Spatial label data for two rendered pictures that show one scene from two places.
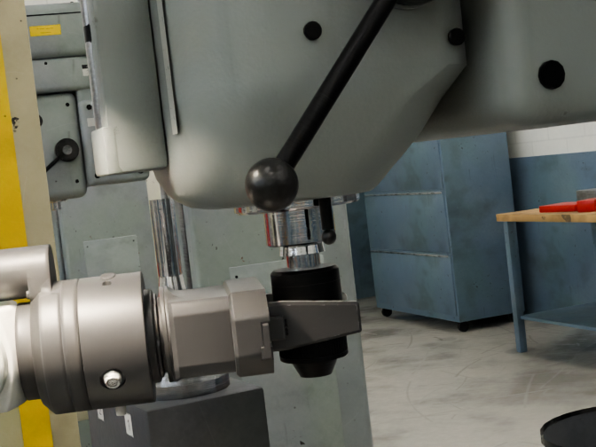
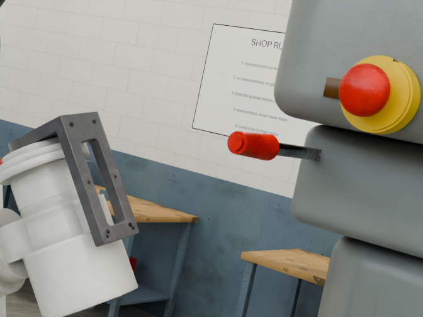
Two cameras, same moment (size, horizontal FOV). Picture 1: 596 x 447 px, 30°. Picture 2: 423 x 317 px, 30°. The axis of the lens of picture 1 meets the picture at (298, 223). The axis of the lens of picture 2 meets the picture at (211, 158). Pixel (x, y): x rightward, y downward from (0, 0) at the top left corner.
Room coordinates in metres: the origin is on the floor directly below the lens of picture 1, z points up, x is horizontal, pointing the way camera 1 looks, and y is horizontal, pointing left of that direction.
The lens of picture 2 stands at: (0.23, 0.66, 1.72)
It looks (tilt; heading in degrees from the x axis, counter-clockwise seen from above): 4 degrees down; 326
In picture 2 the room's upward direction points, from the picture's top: 12 degrees clockwise
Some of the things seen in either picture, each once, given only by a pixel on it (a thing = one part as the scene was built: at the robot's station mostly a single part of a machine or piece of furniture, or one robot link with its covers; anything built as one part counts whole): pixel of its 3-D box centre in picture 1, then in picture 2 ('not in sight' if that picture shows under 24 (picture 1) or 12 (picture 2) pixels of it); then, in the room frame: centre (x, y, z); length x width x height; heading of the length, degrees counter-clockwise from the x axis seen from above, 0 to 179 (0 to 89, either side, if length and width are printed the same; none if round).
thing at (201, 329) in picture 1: (176, 336); not in sight; (0.75, 0.09, 1.23); 0.13 x 0.12 x 0.10; 6
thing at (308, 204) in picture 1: (296, 201); not in sight; (0.76, 0.00, 1.31); 0.09 x 0.09 x 0.01
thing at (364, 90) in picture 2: not in sight; (367, 91); (0.67, 0.24, 1.76); 0.04 x 0.03 x 0.04; 21
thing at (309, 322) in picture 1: (314, 322); not in sight; (0.72, 0.00, 1.23); 0.06 x 0.02 x 0.03; 96
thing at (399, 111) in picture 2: not in sight; (379, 95); (0.67, 0.21, 1.76); 0.06 x 0.02 x 0.06; 21
